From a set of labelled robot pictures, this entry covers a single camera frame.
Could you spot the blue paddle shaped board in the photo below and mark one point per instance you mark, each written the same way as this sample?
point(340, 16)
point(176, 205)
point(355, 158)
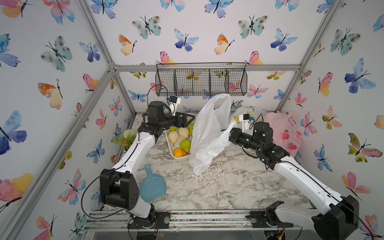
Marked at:
point(153, 186)

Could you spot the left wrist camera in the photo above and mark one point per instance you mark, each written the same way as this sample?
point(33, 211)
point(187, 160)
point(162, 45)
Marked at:
point(173, 102)

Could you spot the light green pear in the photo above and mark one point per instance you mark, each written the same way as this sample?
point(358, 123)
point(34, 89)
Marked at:
point(173, 128)

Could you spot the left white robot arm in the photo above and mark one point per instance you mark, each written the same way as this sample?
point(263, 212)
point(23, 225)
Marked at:
point(118, 185)

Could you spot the black wire mesh basket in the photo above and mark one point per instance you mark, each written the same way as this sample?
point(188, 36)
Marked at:
point(201, 79)

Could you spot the white rectangular fruit tray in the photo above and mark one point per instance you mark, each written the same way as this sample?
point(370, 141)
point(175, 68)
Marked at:
point(177, 145)

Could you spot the yellow orange fruit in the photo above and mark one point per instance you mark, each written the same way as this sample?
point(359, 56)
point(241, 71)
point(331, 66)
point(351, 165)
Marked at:
point(178, 153)

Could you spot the potted plant white pot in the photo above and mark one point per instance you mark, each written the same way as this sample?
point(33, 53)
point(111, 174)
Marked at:
point(126, 139)

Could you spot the white cartoon print plastic bag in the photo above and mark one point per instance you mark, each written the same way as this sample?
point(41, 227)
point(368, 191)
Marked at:
point(211, 132)

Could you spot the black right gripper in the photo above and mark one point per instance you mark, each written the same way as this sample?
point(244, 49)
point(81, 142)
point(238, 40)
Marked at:
point(237, 136)

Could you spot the pink apple print plastic bag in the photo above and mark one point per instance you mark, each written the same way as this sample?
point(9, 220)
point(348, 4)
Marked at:
point(286, 133)

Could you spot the white lemon print plastic bag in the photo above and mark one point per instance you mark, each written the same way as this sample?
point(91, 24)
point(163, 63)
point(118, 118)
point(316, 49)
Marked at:
point(254, 112)

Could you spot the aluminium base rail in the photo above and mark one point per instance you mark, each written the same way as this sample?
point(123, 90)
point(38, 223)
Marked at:
point(188, 220)

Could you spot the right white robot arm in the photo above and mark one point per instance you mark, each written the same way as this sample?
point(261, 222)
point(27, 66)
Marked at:
point(335, 217)

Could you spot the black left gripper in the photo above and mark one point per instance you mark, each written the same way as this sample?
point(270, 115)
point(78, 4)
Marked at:
point(183, 121)

